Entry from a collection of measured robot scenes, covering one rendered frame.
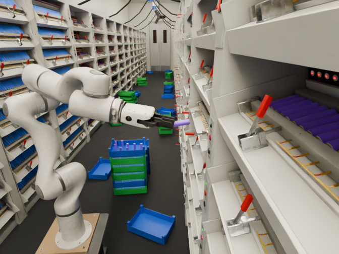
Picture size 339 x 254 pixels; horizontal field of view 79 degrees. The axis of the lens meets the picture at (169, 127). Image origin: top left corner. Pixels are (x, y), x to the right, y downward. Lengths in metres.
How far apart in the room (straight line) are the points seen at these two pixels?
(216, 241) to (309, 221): 0.48
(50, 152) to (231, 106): 0.84
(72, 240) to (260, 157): 1.16
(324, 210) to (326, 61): 0.15
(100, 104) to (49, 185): 0.55
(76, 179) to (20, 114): 0.39
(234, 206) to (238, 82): 0.28
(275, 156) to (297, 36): 0.17
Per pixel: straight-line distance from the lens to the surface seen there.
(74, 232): 1.32
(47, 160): 1.10
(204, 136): 0.82
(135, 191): 2.01
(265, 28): 0.30
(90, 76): 0.67
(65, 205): 1.21
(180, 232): 1.70
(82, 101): 0.69
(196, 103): 1.22
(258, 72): 0.51
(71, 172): 1.14
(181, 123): 0.69
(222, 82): 0.49
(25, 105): 1.06
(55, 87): 0.82
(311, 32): 0.22
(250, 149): 0.36
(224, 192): 0.57
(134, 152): 1.78
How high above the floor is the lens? 1.29
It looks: 22 degrees down
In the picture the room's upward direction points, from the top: straight up
